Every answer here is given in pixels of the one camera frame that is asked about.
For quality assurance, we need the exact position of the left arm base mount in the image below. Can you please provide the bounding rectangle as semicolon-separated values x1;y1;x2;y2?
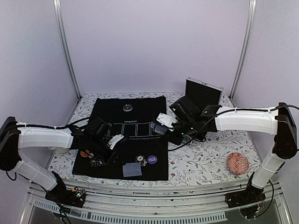
45;187;86;208

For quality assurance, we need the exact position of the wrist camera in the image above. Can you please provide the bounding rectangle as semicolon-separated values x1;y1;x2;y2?
107;134;124;150
156;113;178;129

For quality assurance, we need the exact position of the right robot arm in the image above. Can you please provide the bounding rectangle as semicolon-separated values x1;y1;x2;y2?
157;96;298;207

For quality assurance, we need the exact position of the clear acrylic dealer button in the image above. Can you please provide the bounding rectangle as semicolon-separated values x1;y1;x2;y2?
123;104;133;112

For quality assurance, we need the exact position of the aluminium frame post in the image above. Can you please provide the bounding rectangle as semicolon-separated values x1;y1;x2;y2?
53;0;82;100
229;0;257;101

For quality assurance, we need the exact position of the left aluminium frame post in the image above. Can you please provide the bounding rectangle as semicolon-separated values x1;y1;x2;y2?
53;0;82;100

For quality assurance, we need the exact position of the right aluminium frame post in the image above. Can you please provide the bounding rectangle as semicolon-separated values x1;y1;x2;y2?
229;0;257;101

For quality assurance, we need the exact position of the orange big blind button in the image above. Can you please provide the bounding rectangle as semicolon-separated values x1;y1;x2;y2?
80;150;89;158

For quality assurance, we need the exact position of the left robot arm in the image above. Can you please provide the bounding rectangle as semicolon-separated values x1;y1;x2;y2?
0;117;124;207

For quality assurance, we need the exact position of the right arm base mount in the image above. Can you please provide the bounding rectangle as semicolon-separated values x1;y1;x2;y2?
225;187;266;219

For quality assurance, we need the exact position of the black white chip stack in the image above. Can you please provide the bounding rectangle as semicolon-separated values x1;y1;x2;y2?
88;153;105;167

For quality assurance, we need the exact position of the orange black poker chip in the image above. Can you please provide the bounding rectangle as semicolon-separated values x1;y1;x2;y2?
135;155;147;167

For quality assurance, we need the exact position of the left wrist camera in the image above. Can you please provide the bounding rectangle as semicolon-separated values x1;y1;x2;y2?
107;134;124;150

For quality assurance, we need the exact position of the aluminium poker chip case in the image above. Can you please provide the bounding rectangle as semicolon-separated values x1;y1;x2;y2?
177;77;224;145

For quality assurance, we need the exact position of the black poker playing mat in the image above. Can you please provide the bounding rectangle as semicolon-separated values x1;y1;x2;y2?
72;97;168;181

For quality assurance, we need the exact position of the purple small blind button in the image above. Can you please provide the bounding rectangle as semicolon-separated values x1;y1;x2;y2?
147;155;157;165

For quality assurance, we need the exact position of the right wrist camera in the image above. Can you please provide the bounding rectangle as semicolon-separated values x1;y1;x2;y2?
156;113;178;129

